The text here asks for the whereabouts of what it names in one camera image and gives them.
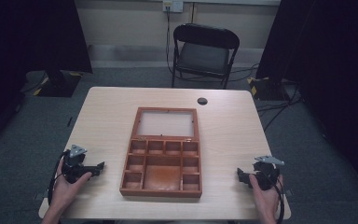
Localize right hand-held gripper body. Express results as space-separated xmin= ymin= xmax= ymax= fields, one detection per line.
xmin=252 ymin=155 xmax=285 ymax=191

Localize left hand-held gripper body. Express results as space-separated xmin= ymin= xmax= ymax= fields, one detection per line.
xmin=62 ymin=144 xmax=91 ymax=185

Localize person's left hand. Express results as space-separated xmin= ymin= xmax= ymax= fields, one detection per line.
xmin=50 ymin=158 xmax=93 ymax=210

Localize person's right hand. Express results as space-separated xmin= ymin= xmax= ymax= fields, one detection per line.
xmin=248 ymin=174 xmax=284 ymax=217

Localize brown wooden compartment box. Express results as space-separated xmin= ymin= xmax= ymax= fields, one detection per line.
xmin=118 ymin=106 xmax=203 ymax=199

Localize black striped stand base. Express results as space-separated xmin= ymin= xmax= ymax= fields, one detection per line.
xmin=246 ymin=76 xmax=292 ymax=102
xmin=32 ymin=70 xmax=84 ymax=98

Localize black folding chair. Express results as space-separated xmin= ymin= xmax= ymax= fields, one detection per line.
xmin=171 ymin=22 xmax=241 ymax=91

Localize dark curtain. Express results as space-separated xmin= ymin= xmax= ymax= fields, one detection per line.
xmin=0 ymin=0 xmax=94 ymax=157
xmin=255 ymin=0 xmax=358 ymax=200

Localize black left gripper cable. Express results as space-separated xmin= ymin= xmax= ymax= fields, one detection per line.
xmin=47 ymin=148 xmax=73 ymax=207

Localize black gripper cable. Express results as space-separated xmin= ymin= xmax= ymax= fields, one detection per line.
xmin=47 ymin=148 xmax=73 ymax=207
xmin=262 ymin=172 xmax=286 ymax=224

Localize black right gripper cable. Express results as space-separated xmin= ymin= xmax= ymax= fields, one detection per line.
xmin=262 ymin=172 xmax=286 ymax=224

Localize black floor cables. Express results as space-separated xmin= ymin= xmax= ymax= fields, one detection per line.
xmin=255 ymin=83 xmax=303 ymax=133

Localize black wall socket cable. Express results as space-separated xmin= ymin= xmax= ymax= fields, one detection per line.
xmin=165 ymin=5 xmax=176 ymax=77

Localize white wall socket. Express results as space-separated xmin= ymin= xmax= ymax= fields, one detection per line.
xmin=162 ymin=0 xmax=185 ymax=14

